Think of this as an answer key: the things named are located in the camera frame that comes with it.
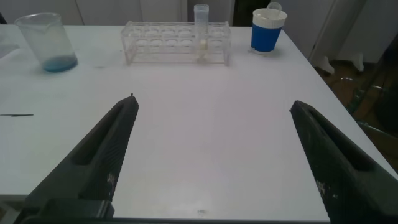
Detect clear plastic beaker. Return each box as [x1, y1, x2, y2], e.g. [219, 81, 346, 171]
[14, 12, 79, 73]

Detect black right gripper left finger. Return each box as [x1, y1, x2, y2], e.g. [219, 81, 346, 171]
[23, 94, 140, 220]

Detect test tube with pale yellow pigment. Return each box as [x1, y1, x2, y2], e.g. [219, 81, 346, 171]
[193, 4, 210, 61]

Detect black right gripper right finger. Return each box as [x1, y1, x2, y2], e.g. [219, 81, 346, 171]
[289, 100, 398, 223]

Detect blue and white paper cup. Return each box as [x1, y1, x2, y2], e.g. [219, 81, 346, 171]
[250, 7, 289, 54]

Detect brown metal stand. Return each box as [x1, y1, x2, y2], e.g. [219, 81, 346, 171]
[346, 30, 398, 144]

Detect clear acrylic test tube rack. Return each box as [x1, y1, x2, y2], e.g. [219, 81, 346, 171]
[120, 20, 233, 67]

